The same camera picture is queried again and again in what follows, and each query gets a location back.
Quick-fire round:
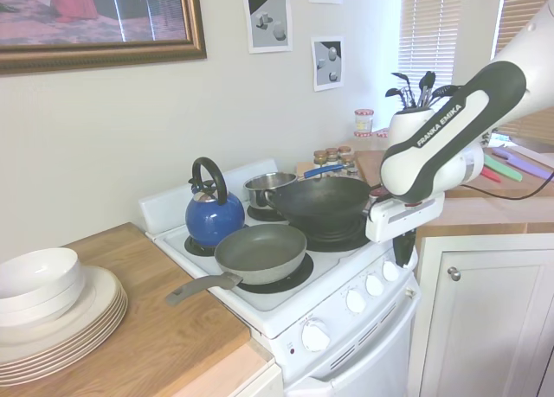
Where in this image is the black kitchen spatula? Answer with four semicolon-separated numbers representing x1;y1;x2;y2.
390;71;412;109

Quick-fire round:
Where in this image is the black wok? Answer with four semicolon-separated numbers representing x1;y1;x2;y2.
262;176;374;233

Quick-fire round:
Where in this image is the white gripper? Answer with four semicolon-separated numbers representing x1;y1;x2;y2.
364;192;447;270

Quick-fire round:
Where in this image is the stack of white plates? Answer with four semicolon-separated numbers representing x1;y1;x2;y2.
0;305;130;387

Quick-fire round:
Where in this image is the wooden cutting board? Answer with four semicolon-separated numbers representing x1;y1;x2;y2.
353;149;391;191

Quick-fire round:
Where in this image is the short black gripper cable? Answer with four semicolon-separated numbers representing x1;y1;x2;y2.
365;182;385;217

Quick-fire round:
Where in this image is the white cabinet door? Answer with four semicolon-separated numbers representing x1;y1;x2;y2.
413;234;554;397

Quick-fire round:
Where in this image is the white oven door handle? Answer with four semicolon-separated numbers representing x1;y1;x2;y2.
302;286;422;397

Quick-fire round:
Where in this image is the black coil burner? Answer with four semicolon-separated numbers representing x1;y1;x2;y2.
245;202;290;223
302;217;371;253
235;253;315;295
184;234;220;258

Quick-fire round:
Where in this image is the black kitchen turner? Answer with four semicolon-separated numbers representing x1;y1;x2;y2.
416;70;436;109

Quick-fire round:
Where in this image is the black kitchen spoon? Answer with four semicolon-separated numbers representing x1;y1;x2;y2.
384;86;408;108

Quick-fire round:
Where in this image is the long black cable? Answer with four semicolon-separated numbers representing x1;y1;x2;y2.
457;167;554;201

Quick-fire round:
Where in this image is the gold framed painting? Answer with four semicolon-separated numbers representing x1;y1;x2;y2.
0;0;208;76

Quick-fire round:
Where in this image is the grey frying pan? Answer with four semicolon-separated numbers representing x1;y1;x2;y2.
164;222;308;307

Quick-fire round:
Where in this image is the steel saucepan blue handle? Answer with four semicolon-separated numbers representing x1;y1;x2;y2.
242;163;348;210

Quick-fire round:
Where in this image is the medium grey shapes paper print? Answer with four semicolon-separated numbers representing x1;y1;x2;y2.
310;35;345;93

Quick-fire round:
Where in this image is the green knife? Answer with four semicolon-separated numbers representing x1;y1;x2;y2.
481;154;525;182

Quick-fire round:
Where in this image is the large grey shapes paper print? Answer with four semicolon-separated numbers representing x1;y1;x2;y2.
241;0;293;54

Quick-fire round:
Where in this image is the black slotted spoon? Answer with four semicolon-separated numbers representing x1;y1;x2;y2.
428;84;464;108

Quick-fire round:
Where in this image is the cream dinner plate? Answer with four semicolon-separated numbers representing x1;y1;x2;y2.
0;292;128;368
0;296;129;373
0;265;127;347
0;302;130;382
0;299;129;377

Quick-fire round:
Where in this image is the purple knife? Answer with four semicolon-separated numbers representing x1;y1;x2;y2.
492;148;554;178

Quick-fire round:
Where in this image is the large white oven knob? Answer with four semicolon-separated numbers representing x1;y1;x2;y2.
300;318;331;353

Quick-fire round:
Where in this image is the white bowl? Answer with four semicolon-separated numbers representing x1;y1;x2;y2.
0;247;81;304
0;272;86;327

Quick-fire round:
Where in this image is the white electric stove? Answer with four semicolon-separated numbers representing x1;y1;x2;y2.
138;157;422;397

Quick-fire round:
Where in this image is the blue kettle black handle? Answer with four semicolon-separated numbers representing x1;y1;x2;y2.
184;156;247;247

